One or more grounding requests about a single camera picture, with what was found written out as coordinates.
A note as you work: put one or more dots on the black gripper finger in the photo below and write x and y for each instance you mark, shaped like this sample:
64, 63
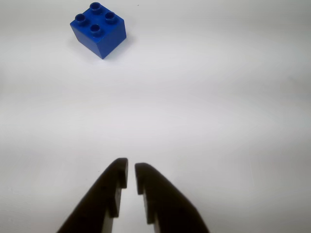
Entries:
97, 206
170, 208

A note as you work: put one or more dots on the blue lego brick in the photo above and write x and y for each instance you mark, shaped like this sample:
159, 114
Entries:
97, 36

